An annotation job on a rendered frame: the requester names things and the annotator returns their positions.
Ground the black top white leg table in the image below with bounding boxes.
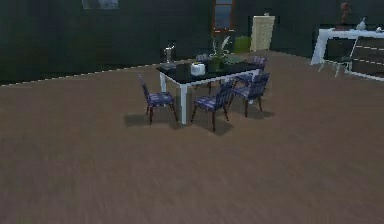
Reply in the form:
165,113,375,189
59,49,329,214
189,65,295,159
155,58,261,126

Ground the white toaster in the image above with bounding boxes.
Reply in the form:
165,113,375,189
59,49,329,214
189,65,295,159
190,62,207,77

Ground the green house plant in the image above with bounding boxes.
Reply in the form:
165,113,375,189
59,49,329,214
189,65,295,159
208,35,232,73

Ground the brown framed window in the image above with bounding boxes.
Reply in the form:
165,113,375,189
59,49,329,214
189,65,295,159
211,0,237,34

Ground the cream chest of drawers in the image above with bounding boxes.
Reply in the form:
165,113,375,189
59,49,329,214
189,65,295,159
249,14,276,53

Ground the white shelf unit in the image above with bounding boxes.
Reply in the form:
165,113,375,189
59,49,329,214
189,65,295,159
309,27,384,83

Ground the red brown statue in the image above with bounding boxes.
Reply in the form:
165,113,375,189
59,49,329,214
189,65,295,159
335,2,352,31

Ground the white vase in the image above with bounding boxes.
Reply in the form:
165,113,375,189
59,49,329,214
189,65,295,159
355,16,367,31

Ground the grey framed wall picture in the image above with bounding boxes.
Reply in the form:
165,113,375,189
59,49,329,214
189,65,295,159
81,0,120,10

